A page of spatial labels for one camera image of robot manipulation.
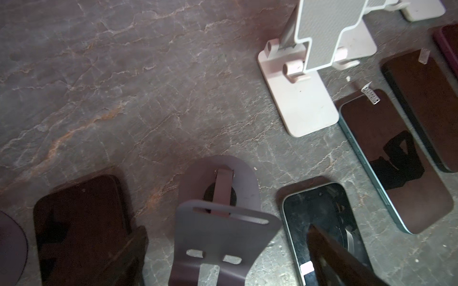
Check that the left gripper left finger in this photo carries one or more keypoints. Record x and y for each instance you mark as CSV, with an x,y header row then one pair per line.
x,y
126,267

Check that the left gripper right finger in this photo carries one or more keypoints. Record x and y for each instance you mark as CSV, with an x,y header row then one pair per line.
x,y
334,265

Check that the black phone with tag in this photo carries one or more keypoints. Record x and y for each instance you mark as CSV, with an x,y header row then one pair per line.
x,y
405,180
428,99

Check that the white phone stand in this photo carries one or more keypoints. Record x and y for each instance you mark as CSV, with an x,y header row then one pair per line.
x,y
417,10
357,42

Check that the round dark purple stand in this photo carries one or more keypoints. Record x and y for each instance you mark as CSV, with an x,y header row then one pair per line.
x,y
14,251

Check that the back round dark stand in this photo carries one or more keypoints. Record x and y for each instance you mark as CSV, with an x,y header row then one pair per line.
x,y
218,221

